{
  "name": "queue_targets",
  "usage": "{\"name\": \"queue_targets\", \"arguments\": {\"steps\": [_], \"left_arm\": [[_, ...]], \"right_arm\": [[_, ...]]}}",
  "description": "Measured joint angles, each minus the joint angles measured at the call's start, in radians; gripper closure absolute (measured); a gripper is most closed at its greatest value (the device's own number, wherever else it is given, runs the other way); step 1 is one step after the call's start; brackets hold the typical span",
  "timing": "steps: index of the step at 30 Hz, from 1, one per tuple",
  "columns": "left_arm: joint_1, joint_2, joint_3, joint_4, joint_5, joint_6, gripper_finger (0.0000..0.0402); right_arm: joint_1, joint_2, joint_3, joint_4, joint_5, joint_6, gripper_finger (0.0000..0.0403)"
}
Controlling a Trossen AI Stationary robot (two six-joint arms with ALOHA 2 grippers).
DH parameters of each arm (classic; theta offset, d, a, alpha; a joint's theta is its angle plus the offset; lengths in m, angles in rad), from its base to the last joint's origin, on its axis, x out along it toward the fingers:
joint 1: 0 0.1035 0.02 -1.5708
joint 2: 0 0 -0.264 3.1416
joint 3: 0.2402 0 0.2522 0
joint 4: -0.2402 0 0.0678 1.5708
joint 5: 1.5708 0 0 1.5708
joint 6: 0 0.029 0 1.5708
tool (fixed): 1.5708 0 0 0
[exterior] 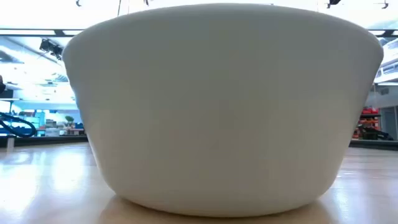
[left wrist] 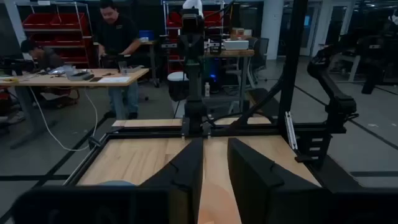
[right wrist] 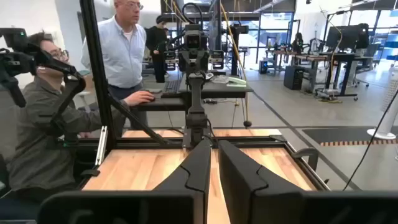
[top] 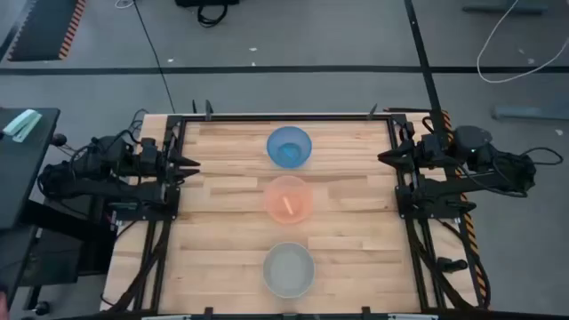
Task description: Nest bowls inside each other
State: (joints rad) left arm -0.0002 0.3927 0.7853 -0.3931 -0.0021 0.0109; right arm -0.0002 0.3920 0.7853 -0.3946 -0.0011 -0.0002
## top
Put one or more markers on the black metal rig frame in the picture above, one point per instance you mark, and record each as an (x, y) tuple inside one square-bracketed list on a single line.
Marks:
[(289, 118)]

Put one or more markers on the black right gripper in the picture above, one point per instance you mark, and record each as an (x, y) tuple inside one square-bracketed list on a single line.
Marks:
[(420, 151)]

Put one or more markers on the pale green packet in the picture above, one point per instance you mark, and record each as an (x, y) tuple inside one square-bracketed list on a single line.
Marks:
[(21, 124)]

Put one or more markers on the black side table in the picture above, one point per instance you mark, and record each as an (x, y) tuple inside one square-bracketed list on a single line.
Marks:
[(22, 178)]

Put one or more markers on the orange translucent plastic bowl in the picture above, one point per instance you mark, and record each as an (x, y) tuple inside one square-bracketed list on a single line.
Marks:
[(289, 200)]

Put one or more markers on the black rolling cart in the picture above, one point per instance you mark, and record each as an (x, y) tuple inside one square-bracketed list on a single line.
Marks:
[(53, 258)]

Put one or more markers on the person's hand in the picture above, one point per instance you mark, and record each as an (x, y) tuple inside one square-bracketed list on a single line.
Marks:
[(2, 306)]

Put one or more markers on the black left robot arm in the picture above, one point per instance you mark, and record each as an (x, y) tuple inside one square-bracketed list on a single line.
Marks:
[(102, 189)]

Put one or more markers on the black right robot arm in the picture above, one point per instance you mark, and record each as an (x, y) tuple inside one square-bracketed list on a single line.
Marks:
[(480, 155)]

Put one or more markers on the diagonal black floor strip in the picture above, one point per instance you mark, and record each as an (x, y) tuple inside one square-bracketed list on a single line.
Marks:
[(420, 49)]

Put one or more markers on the blue translucent plastic bowl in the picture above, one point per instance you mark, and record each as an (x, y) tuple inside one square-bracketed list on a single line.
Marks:
[(289, 147)]

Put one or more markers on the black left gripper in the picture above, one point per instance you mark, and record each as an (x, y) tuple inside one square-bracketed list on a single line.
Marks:
[(151, 155)]

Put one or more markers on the black mat with orange edge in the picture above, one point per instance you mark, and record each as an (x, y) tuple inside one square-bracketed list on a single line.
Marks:
[(42, 29)]

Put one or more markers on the long black floor strip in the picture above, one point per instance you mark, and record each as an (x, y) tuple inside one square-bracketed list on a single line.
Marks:
[(284, 69)]

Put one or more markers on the grey translucent plastic bowl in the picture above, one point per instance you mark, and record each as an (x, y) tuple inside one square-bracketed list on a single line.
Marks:
[(289, 270)]

